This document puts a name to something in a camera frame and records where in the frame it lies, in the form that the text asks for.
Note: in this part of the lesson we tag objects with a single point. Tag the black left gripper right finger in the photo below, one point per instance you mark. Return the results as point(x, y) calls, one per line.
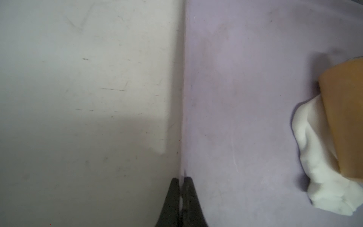
point(191, 212)

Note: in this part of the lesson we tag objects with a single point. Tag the wooden rolling pin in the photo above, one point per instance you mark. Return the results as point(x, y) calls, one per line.
point(341, 88)

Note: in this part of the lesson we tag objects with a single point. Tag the white dough lump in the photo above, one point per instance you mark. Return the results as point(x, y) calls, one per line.
point(327, 190)

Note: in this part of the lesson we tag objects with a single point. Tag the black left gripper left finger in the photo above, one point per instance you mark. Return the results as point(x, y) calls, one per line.
point(169, 215)

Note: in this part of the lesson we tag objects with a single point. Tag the lilac silicone mat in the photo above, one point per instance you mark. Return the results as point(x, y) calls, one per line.
point(247, 66)

